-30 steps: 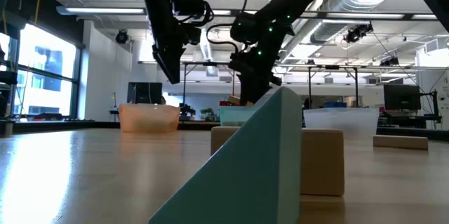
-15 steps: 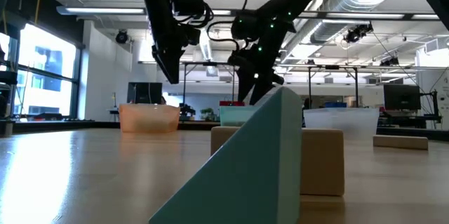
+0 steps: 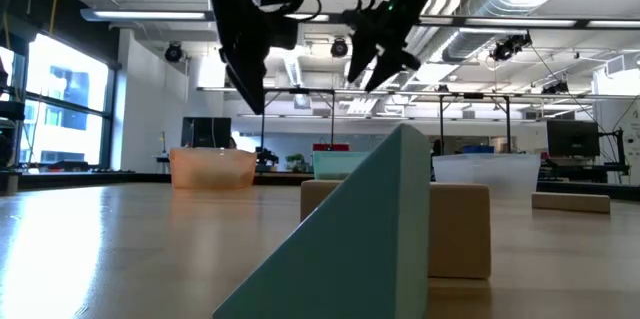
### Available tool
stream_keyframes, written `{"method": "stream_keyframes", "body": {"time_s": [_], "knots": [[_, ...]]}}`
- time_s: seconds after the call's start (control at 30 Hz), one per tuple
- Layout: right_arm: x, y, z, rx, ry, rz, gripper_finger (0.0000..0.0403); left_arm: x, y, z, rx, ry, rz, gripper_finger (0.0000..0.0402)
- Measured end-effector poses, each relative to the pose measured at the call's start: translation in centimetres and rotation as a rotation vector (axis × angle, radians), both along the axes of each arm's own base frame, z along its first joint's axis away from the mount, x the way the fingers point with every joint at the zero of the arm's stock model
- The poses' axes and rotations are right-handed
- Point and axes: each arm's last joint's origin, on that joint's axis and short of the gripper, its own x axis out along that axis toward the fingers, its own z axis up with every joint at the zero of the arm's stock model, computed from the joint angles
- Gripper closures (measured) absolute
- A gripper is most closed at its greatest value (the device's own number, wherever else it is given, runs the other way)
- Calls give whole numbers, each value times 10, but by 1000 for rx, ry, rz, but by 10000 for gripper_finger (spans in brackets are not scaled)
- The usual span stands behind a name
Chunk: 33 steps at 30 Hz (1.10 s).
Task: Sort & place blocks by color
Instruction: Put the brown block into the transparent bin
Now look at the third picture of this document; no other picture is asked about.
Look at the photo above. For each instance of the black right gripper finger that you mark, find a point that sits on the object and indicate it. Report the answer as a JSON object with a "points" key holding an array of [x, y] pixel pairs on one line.
{"points": [[392, 64], [364, 56]]}

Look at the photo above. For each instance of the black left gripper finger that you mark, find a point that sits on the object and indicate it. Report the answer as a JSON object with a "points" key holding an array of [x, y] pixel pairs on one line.
{"points": [[257, 76], [240, 71]]}

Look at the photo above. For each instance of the natural wood cube block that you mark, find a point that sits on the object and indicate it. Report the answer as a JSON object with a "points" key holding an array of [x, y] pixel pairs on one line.
{"points": [[460, 229]]}

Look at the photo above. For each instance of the large teal wedge block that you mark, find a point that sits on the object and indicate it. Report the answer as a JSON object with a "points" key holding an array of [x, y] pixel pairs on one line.
{"points": [[360, 249]]}

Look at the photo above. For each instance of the black desk equipment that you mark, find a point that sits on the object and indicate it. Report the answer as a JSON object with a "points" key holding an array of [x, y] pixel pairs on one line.
{"points": [[266, 156]]}

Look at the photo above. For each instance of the long ceiling light bar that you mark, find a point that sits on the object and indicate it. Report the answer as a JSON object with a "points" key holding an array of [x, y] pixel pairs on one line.
{"points": [[150, 15]]}

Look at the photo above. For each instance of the green potted plant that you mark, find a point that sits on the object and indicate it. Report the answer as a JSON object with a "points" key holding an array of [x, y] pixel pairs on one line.
{"points": [[296, 160]]}

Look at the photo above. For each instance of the red box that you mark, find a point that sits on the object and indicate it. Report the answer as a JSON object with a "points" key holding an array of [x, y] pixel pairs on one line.
{"points": [[331, 147]]}

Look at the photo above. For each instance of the orange translucent bin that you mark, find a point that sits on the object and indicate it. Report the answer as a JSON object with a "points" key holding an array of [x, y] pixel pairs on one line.
{"points": [[212, 169]]}

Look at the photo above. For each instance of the teal translucent bin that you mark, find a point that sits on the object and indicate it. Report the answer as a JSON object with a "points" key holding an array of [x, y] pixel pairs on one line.
{"points": [[335, 165]]}

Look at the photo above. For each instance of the blue box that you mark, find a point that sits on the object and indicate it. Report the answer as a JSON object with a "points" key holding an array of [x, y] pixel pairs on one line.
{"points": [[478, 149]]}

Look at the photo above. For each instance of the clear translucent bin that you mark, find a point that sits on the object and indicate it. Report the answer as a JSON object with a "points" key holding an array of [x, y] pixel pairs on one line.
{"points": [[500, 171]]}

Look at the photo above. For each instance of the black track spotlight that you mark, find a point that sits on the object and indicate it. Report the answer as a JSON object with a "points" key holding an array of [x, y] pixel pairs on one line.
{"points": [[555, 88]]}

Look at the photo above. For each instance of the large window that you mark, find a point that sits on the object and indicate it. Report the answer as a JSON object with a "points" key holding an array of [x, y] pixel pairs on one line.
{"points": [[65, 74]]}

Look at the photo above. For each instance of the dark background desk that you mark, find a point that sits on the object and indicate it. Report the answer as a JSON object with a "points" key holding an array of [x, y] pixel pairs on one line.
{"points": [[580, 171]]}

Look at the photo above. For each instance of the flat natural wood block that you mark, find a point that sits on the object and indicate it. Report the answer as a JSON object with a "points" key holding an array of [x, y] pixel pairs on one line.
{"points": [[570, 203]]}

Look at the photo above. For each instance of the black metal frame stand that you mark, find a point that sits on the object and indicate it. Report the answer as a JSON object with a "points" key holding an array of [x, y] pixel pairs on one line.
{"points": [[300, 91], [472, 95]]}

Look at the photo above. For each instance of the silver ventilation duct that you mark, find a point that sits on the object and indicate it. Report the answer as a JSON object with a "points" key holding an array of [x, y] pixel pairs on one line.
{"points": [[492, 4]]}

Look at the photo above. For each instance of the black ceiling mounted camera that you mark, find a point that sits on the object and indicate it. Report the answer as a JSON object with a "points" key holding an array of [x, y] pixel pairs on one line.
{"points": [[507, 49]]}

